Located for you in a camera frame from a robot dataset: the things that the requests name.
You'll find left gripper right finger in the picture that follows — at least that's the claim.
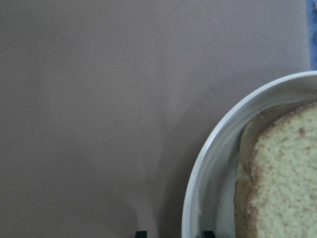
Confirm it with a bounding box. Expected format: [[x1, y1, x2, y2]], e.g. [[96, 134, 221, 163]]
[[203, 231, 215, 238]]

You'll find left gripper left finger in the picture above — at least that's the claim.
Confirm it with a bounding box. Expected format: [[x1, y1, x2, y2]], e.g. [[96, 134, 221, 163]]
[[135, 231, 147, 238]]

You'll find white round plate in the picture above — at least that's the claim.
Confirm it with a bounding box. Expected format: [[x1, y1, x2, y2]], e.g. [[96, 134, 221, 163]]
[[181, 71, 317, 238]]

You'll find bread slice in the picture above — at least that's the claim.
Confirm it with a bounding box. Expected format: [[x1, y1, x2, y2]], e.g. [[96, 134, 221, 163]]
[[234, 102, 317, 238]]

